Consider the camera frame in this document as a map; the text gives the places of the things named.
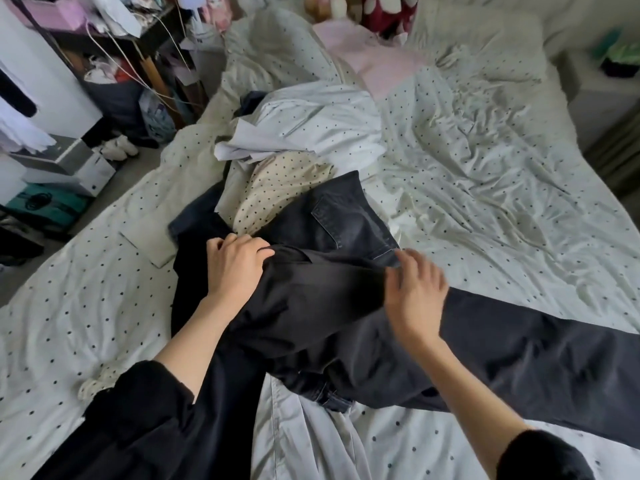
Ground person's left hand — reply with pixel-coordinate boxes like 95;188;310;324
205;233;276;316

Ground person's right hand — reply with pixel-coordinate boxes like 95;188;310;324
384;249;451;356

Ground black soft trousers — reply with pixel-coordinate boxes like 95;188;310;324
170;229;640;451

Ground blue denim jeans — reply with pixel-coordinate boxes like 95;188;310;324
235;89;269;121

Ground beige patterned pants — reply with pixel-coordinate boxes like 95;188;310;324
78;357;133;398

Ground white polka dot pants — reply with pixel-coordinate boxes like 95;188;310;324
213;79;386;196

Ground person's left forearm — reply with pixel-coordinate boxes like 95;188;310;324
35;295;266;480

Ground person's right forearm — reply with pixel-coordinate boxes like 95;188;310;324
410;335;596;480

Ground white dotted bed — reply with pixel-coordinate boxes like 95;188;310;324
0;0;640;480

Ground blue patterned bag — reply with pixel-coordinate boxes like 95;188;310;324
140;89;179;146

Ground white cardboard box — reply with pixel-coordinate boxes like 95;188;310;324
12;135;116;198

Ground dark blue bin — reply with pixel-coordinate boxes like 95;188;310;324
85;79;146;148

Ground teal green box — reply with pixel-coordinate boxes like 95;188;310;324
5;185;91;233

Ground grey bedside cabinet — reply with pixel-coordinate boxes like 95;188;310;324
190;39;227;98

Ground black hanging trousers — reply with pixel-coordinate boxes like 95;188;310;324
0;217;46;268

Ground pale grey rolled blanket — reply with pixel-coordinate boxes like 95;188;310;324
225;5;341;94

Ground pink pillow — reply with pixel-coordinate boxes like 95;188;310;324
312;19;426;96

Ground white hanging garment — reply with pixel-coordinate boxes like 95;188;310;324
0;95;56;156

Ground small pink plush toy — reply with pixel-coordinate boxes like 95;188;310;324
205;0;233;31

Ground white pillow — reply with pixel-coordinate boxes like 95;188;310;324
410;0;549;84

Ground white bedside cabinet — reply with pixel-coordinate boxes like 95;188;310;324
555;49;640;151

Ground beige plush toy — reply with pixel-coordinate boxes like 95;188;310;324
305;0;361;24

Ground black hanging garment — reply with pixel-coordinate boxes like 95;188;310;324
0;69;39;118

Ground dark red fabric item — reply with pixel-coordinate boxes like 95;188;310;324
360;0;419;36

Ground small black item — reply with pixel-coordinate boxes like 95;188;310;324
605;59;640;78

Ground white tufted headboard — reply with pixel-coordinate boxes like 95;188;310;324
440;0;640;56

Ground wooden post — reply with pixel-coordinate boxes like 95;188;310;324
140;55;186;128

